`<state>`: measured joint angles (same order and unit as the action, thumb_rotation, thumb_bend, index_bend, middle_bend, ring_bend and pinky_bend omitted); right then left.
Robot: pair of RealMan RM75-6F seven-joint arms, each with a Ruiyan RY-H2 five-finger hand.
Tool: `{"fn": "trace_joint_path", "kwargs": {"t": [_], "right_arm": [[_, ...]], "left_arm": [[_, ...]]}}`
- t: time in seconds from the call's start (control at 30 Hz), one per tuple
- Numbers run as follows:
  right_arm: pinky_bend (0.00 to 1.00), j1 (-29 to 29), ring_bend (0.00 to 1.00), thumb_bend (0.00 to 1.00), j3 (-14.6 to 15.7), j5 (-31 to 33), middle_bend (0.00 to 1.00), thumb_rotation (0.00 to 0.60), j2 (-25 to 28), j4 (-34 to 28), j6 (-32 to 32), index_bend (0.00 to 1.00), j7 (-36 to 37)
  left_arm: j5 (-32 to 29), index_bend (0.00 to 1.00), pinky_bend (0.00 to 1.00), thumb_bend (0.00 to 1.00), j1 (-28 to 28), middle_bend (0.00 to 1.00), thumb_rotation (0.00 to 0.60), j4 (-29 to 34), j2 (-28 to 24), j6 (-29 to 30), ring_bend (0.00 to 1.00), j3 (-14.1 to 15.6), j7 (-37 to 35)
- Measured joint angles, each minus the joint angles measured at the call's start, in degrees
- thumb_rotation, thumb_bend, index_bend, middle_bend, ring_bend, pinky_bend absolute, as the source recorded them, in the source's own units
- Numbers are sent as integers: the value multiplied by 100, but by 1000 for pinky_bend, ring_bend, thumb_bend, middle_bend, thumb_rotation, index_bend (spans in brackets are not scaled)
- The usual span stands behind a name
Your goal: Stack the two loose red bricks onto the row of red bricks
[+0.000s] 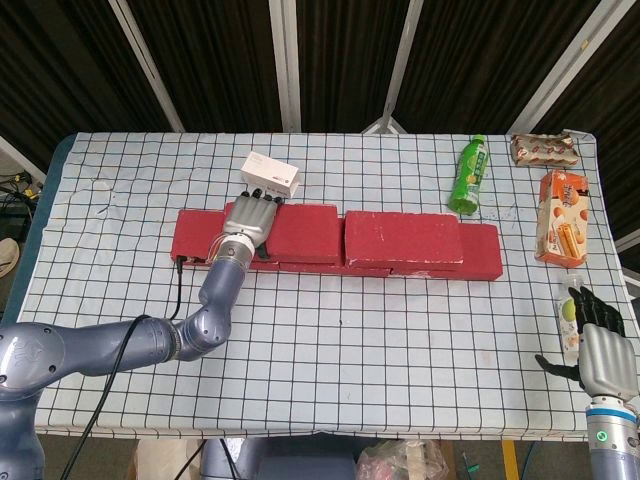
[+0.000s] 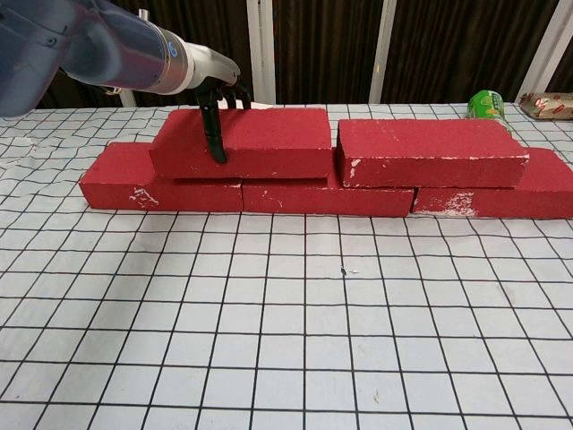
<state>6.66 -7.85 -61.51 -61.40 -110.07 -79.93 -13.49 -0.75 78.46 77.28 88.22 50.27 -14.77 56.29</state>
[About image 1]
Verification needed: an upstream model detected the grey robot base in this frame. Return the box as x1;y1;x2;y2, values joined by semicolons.
199;437;356;480

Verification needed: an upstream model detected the beige hat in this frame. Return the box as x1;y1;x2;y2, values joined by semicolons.
0;238;21;276

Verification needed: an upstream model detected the yellow black cable bundle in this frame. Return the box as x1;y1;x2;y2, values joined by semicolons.
0;169;45;201

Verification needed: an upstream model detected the small white cardboard box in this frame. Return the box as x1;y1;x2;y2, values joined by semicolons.
240;151;301;200

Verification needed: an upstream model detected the brown cream snack wrapper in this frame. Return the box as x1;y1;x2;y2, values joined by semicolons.
509;129;581;168

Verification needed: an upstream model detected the green drink bottle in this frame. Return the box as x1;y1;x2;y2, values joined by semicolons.
446;133;489;216

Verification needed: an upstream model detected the orange biscuit box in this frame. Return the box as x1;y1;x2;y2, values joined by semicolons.
534;169;590;265

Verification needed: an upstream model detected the beige paper bag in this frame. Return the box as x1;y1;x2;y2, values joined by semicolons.
127;438;206;480

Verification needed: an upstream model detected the clear tea bottle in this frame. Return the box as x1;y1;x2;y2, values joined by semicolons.
557;273;591;365

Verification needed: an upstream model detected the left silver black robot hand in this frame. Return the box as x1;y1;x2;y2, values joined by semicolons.
219;187;284;261

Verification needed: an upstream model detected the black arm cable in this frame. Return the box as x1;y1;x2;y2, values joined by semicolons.
59;255;187;480

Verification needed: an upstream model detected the clear plastic bag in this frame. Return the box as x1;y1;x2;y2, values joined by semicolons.
357;439;449;480

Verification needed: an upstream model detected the red brick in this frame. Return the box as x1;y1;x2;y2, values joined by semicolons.
342;210;465;268
277;258;392;279
259;202;342;266
389;222;503;282
170;208;232;271

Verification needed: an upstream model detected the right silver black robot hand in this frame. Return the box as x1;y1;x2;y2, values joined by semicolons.
534;285;640;404

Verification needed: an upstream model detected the white black checkered tablecloth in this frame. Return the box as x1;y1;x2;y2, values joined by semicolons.
0;130;640;444

